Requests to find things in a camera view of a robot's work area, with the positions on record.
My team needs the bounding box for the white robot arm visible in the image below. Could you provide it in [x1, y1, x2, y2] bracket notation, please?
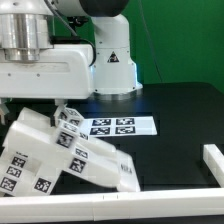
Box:
[0, 0, 142, 121]

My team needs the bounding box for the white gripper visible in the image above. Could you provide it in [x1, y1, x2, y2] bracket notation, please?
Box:
[0, 44, 93, 127]

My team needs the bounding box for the white U-shaped fence frame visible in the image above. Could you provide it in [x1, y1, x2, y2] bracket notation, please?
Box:
[0, 144, 224, 224]

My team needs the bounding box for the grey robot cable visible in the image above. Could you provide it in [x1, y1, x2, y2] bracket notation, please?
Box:
[43, 0, 98, 67]

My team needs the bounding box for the white chair back part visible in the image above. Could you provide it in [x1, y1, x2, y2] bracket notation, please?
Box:
[0, 108, 140, 192]

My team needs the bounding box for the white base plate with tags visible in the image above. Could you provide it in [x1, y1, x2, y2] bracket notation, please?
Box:
[80, 116, 157, 137]

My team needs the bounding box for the white chair seat part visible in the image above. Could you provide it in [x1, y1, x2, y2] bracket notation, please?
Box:
[31, 164, 62, 196]

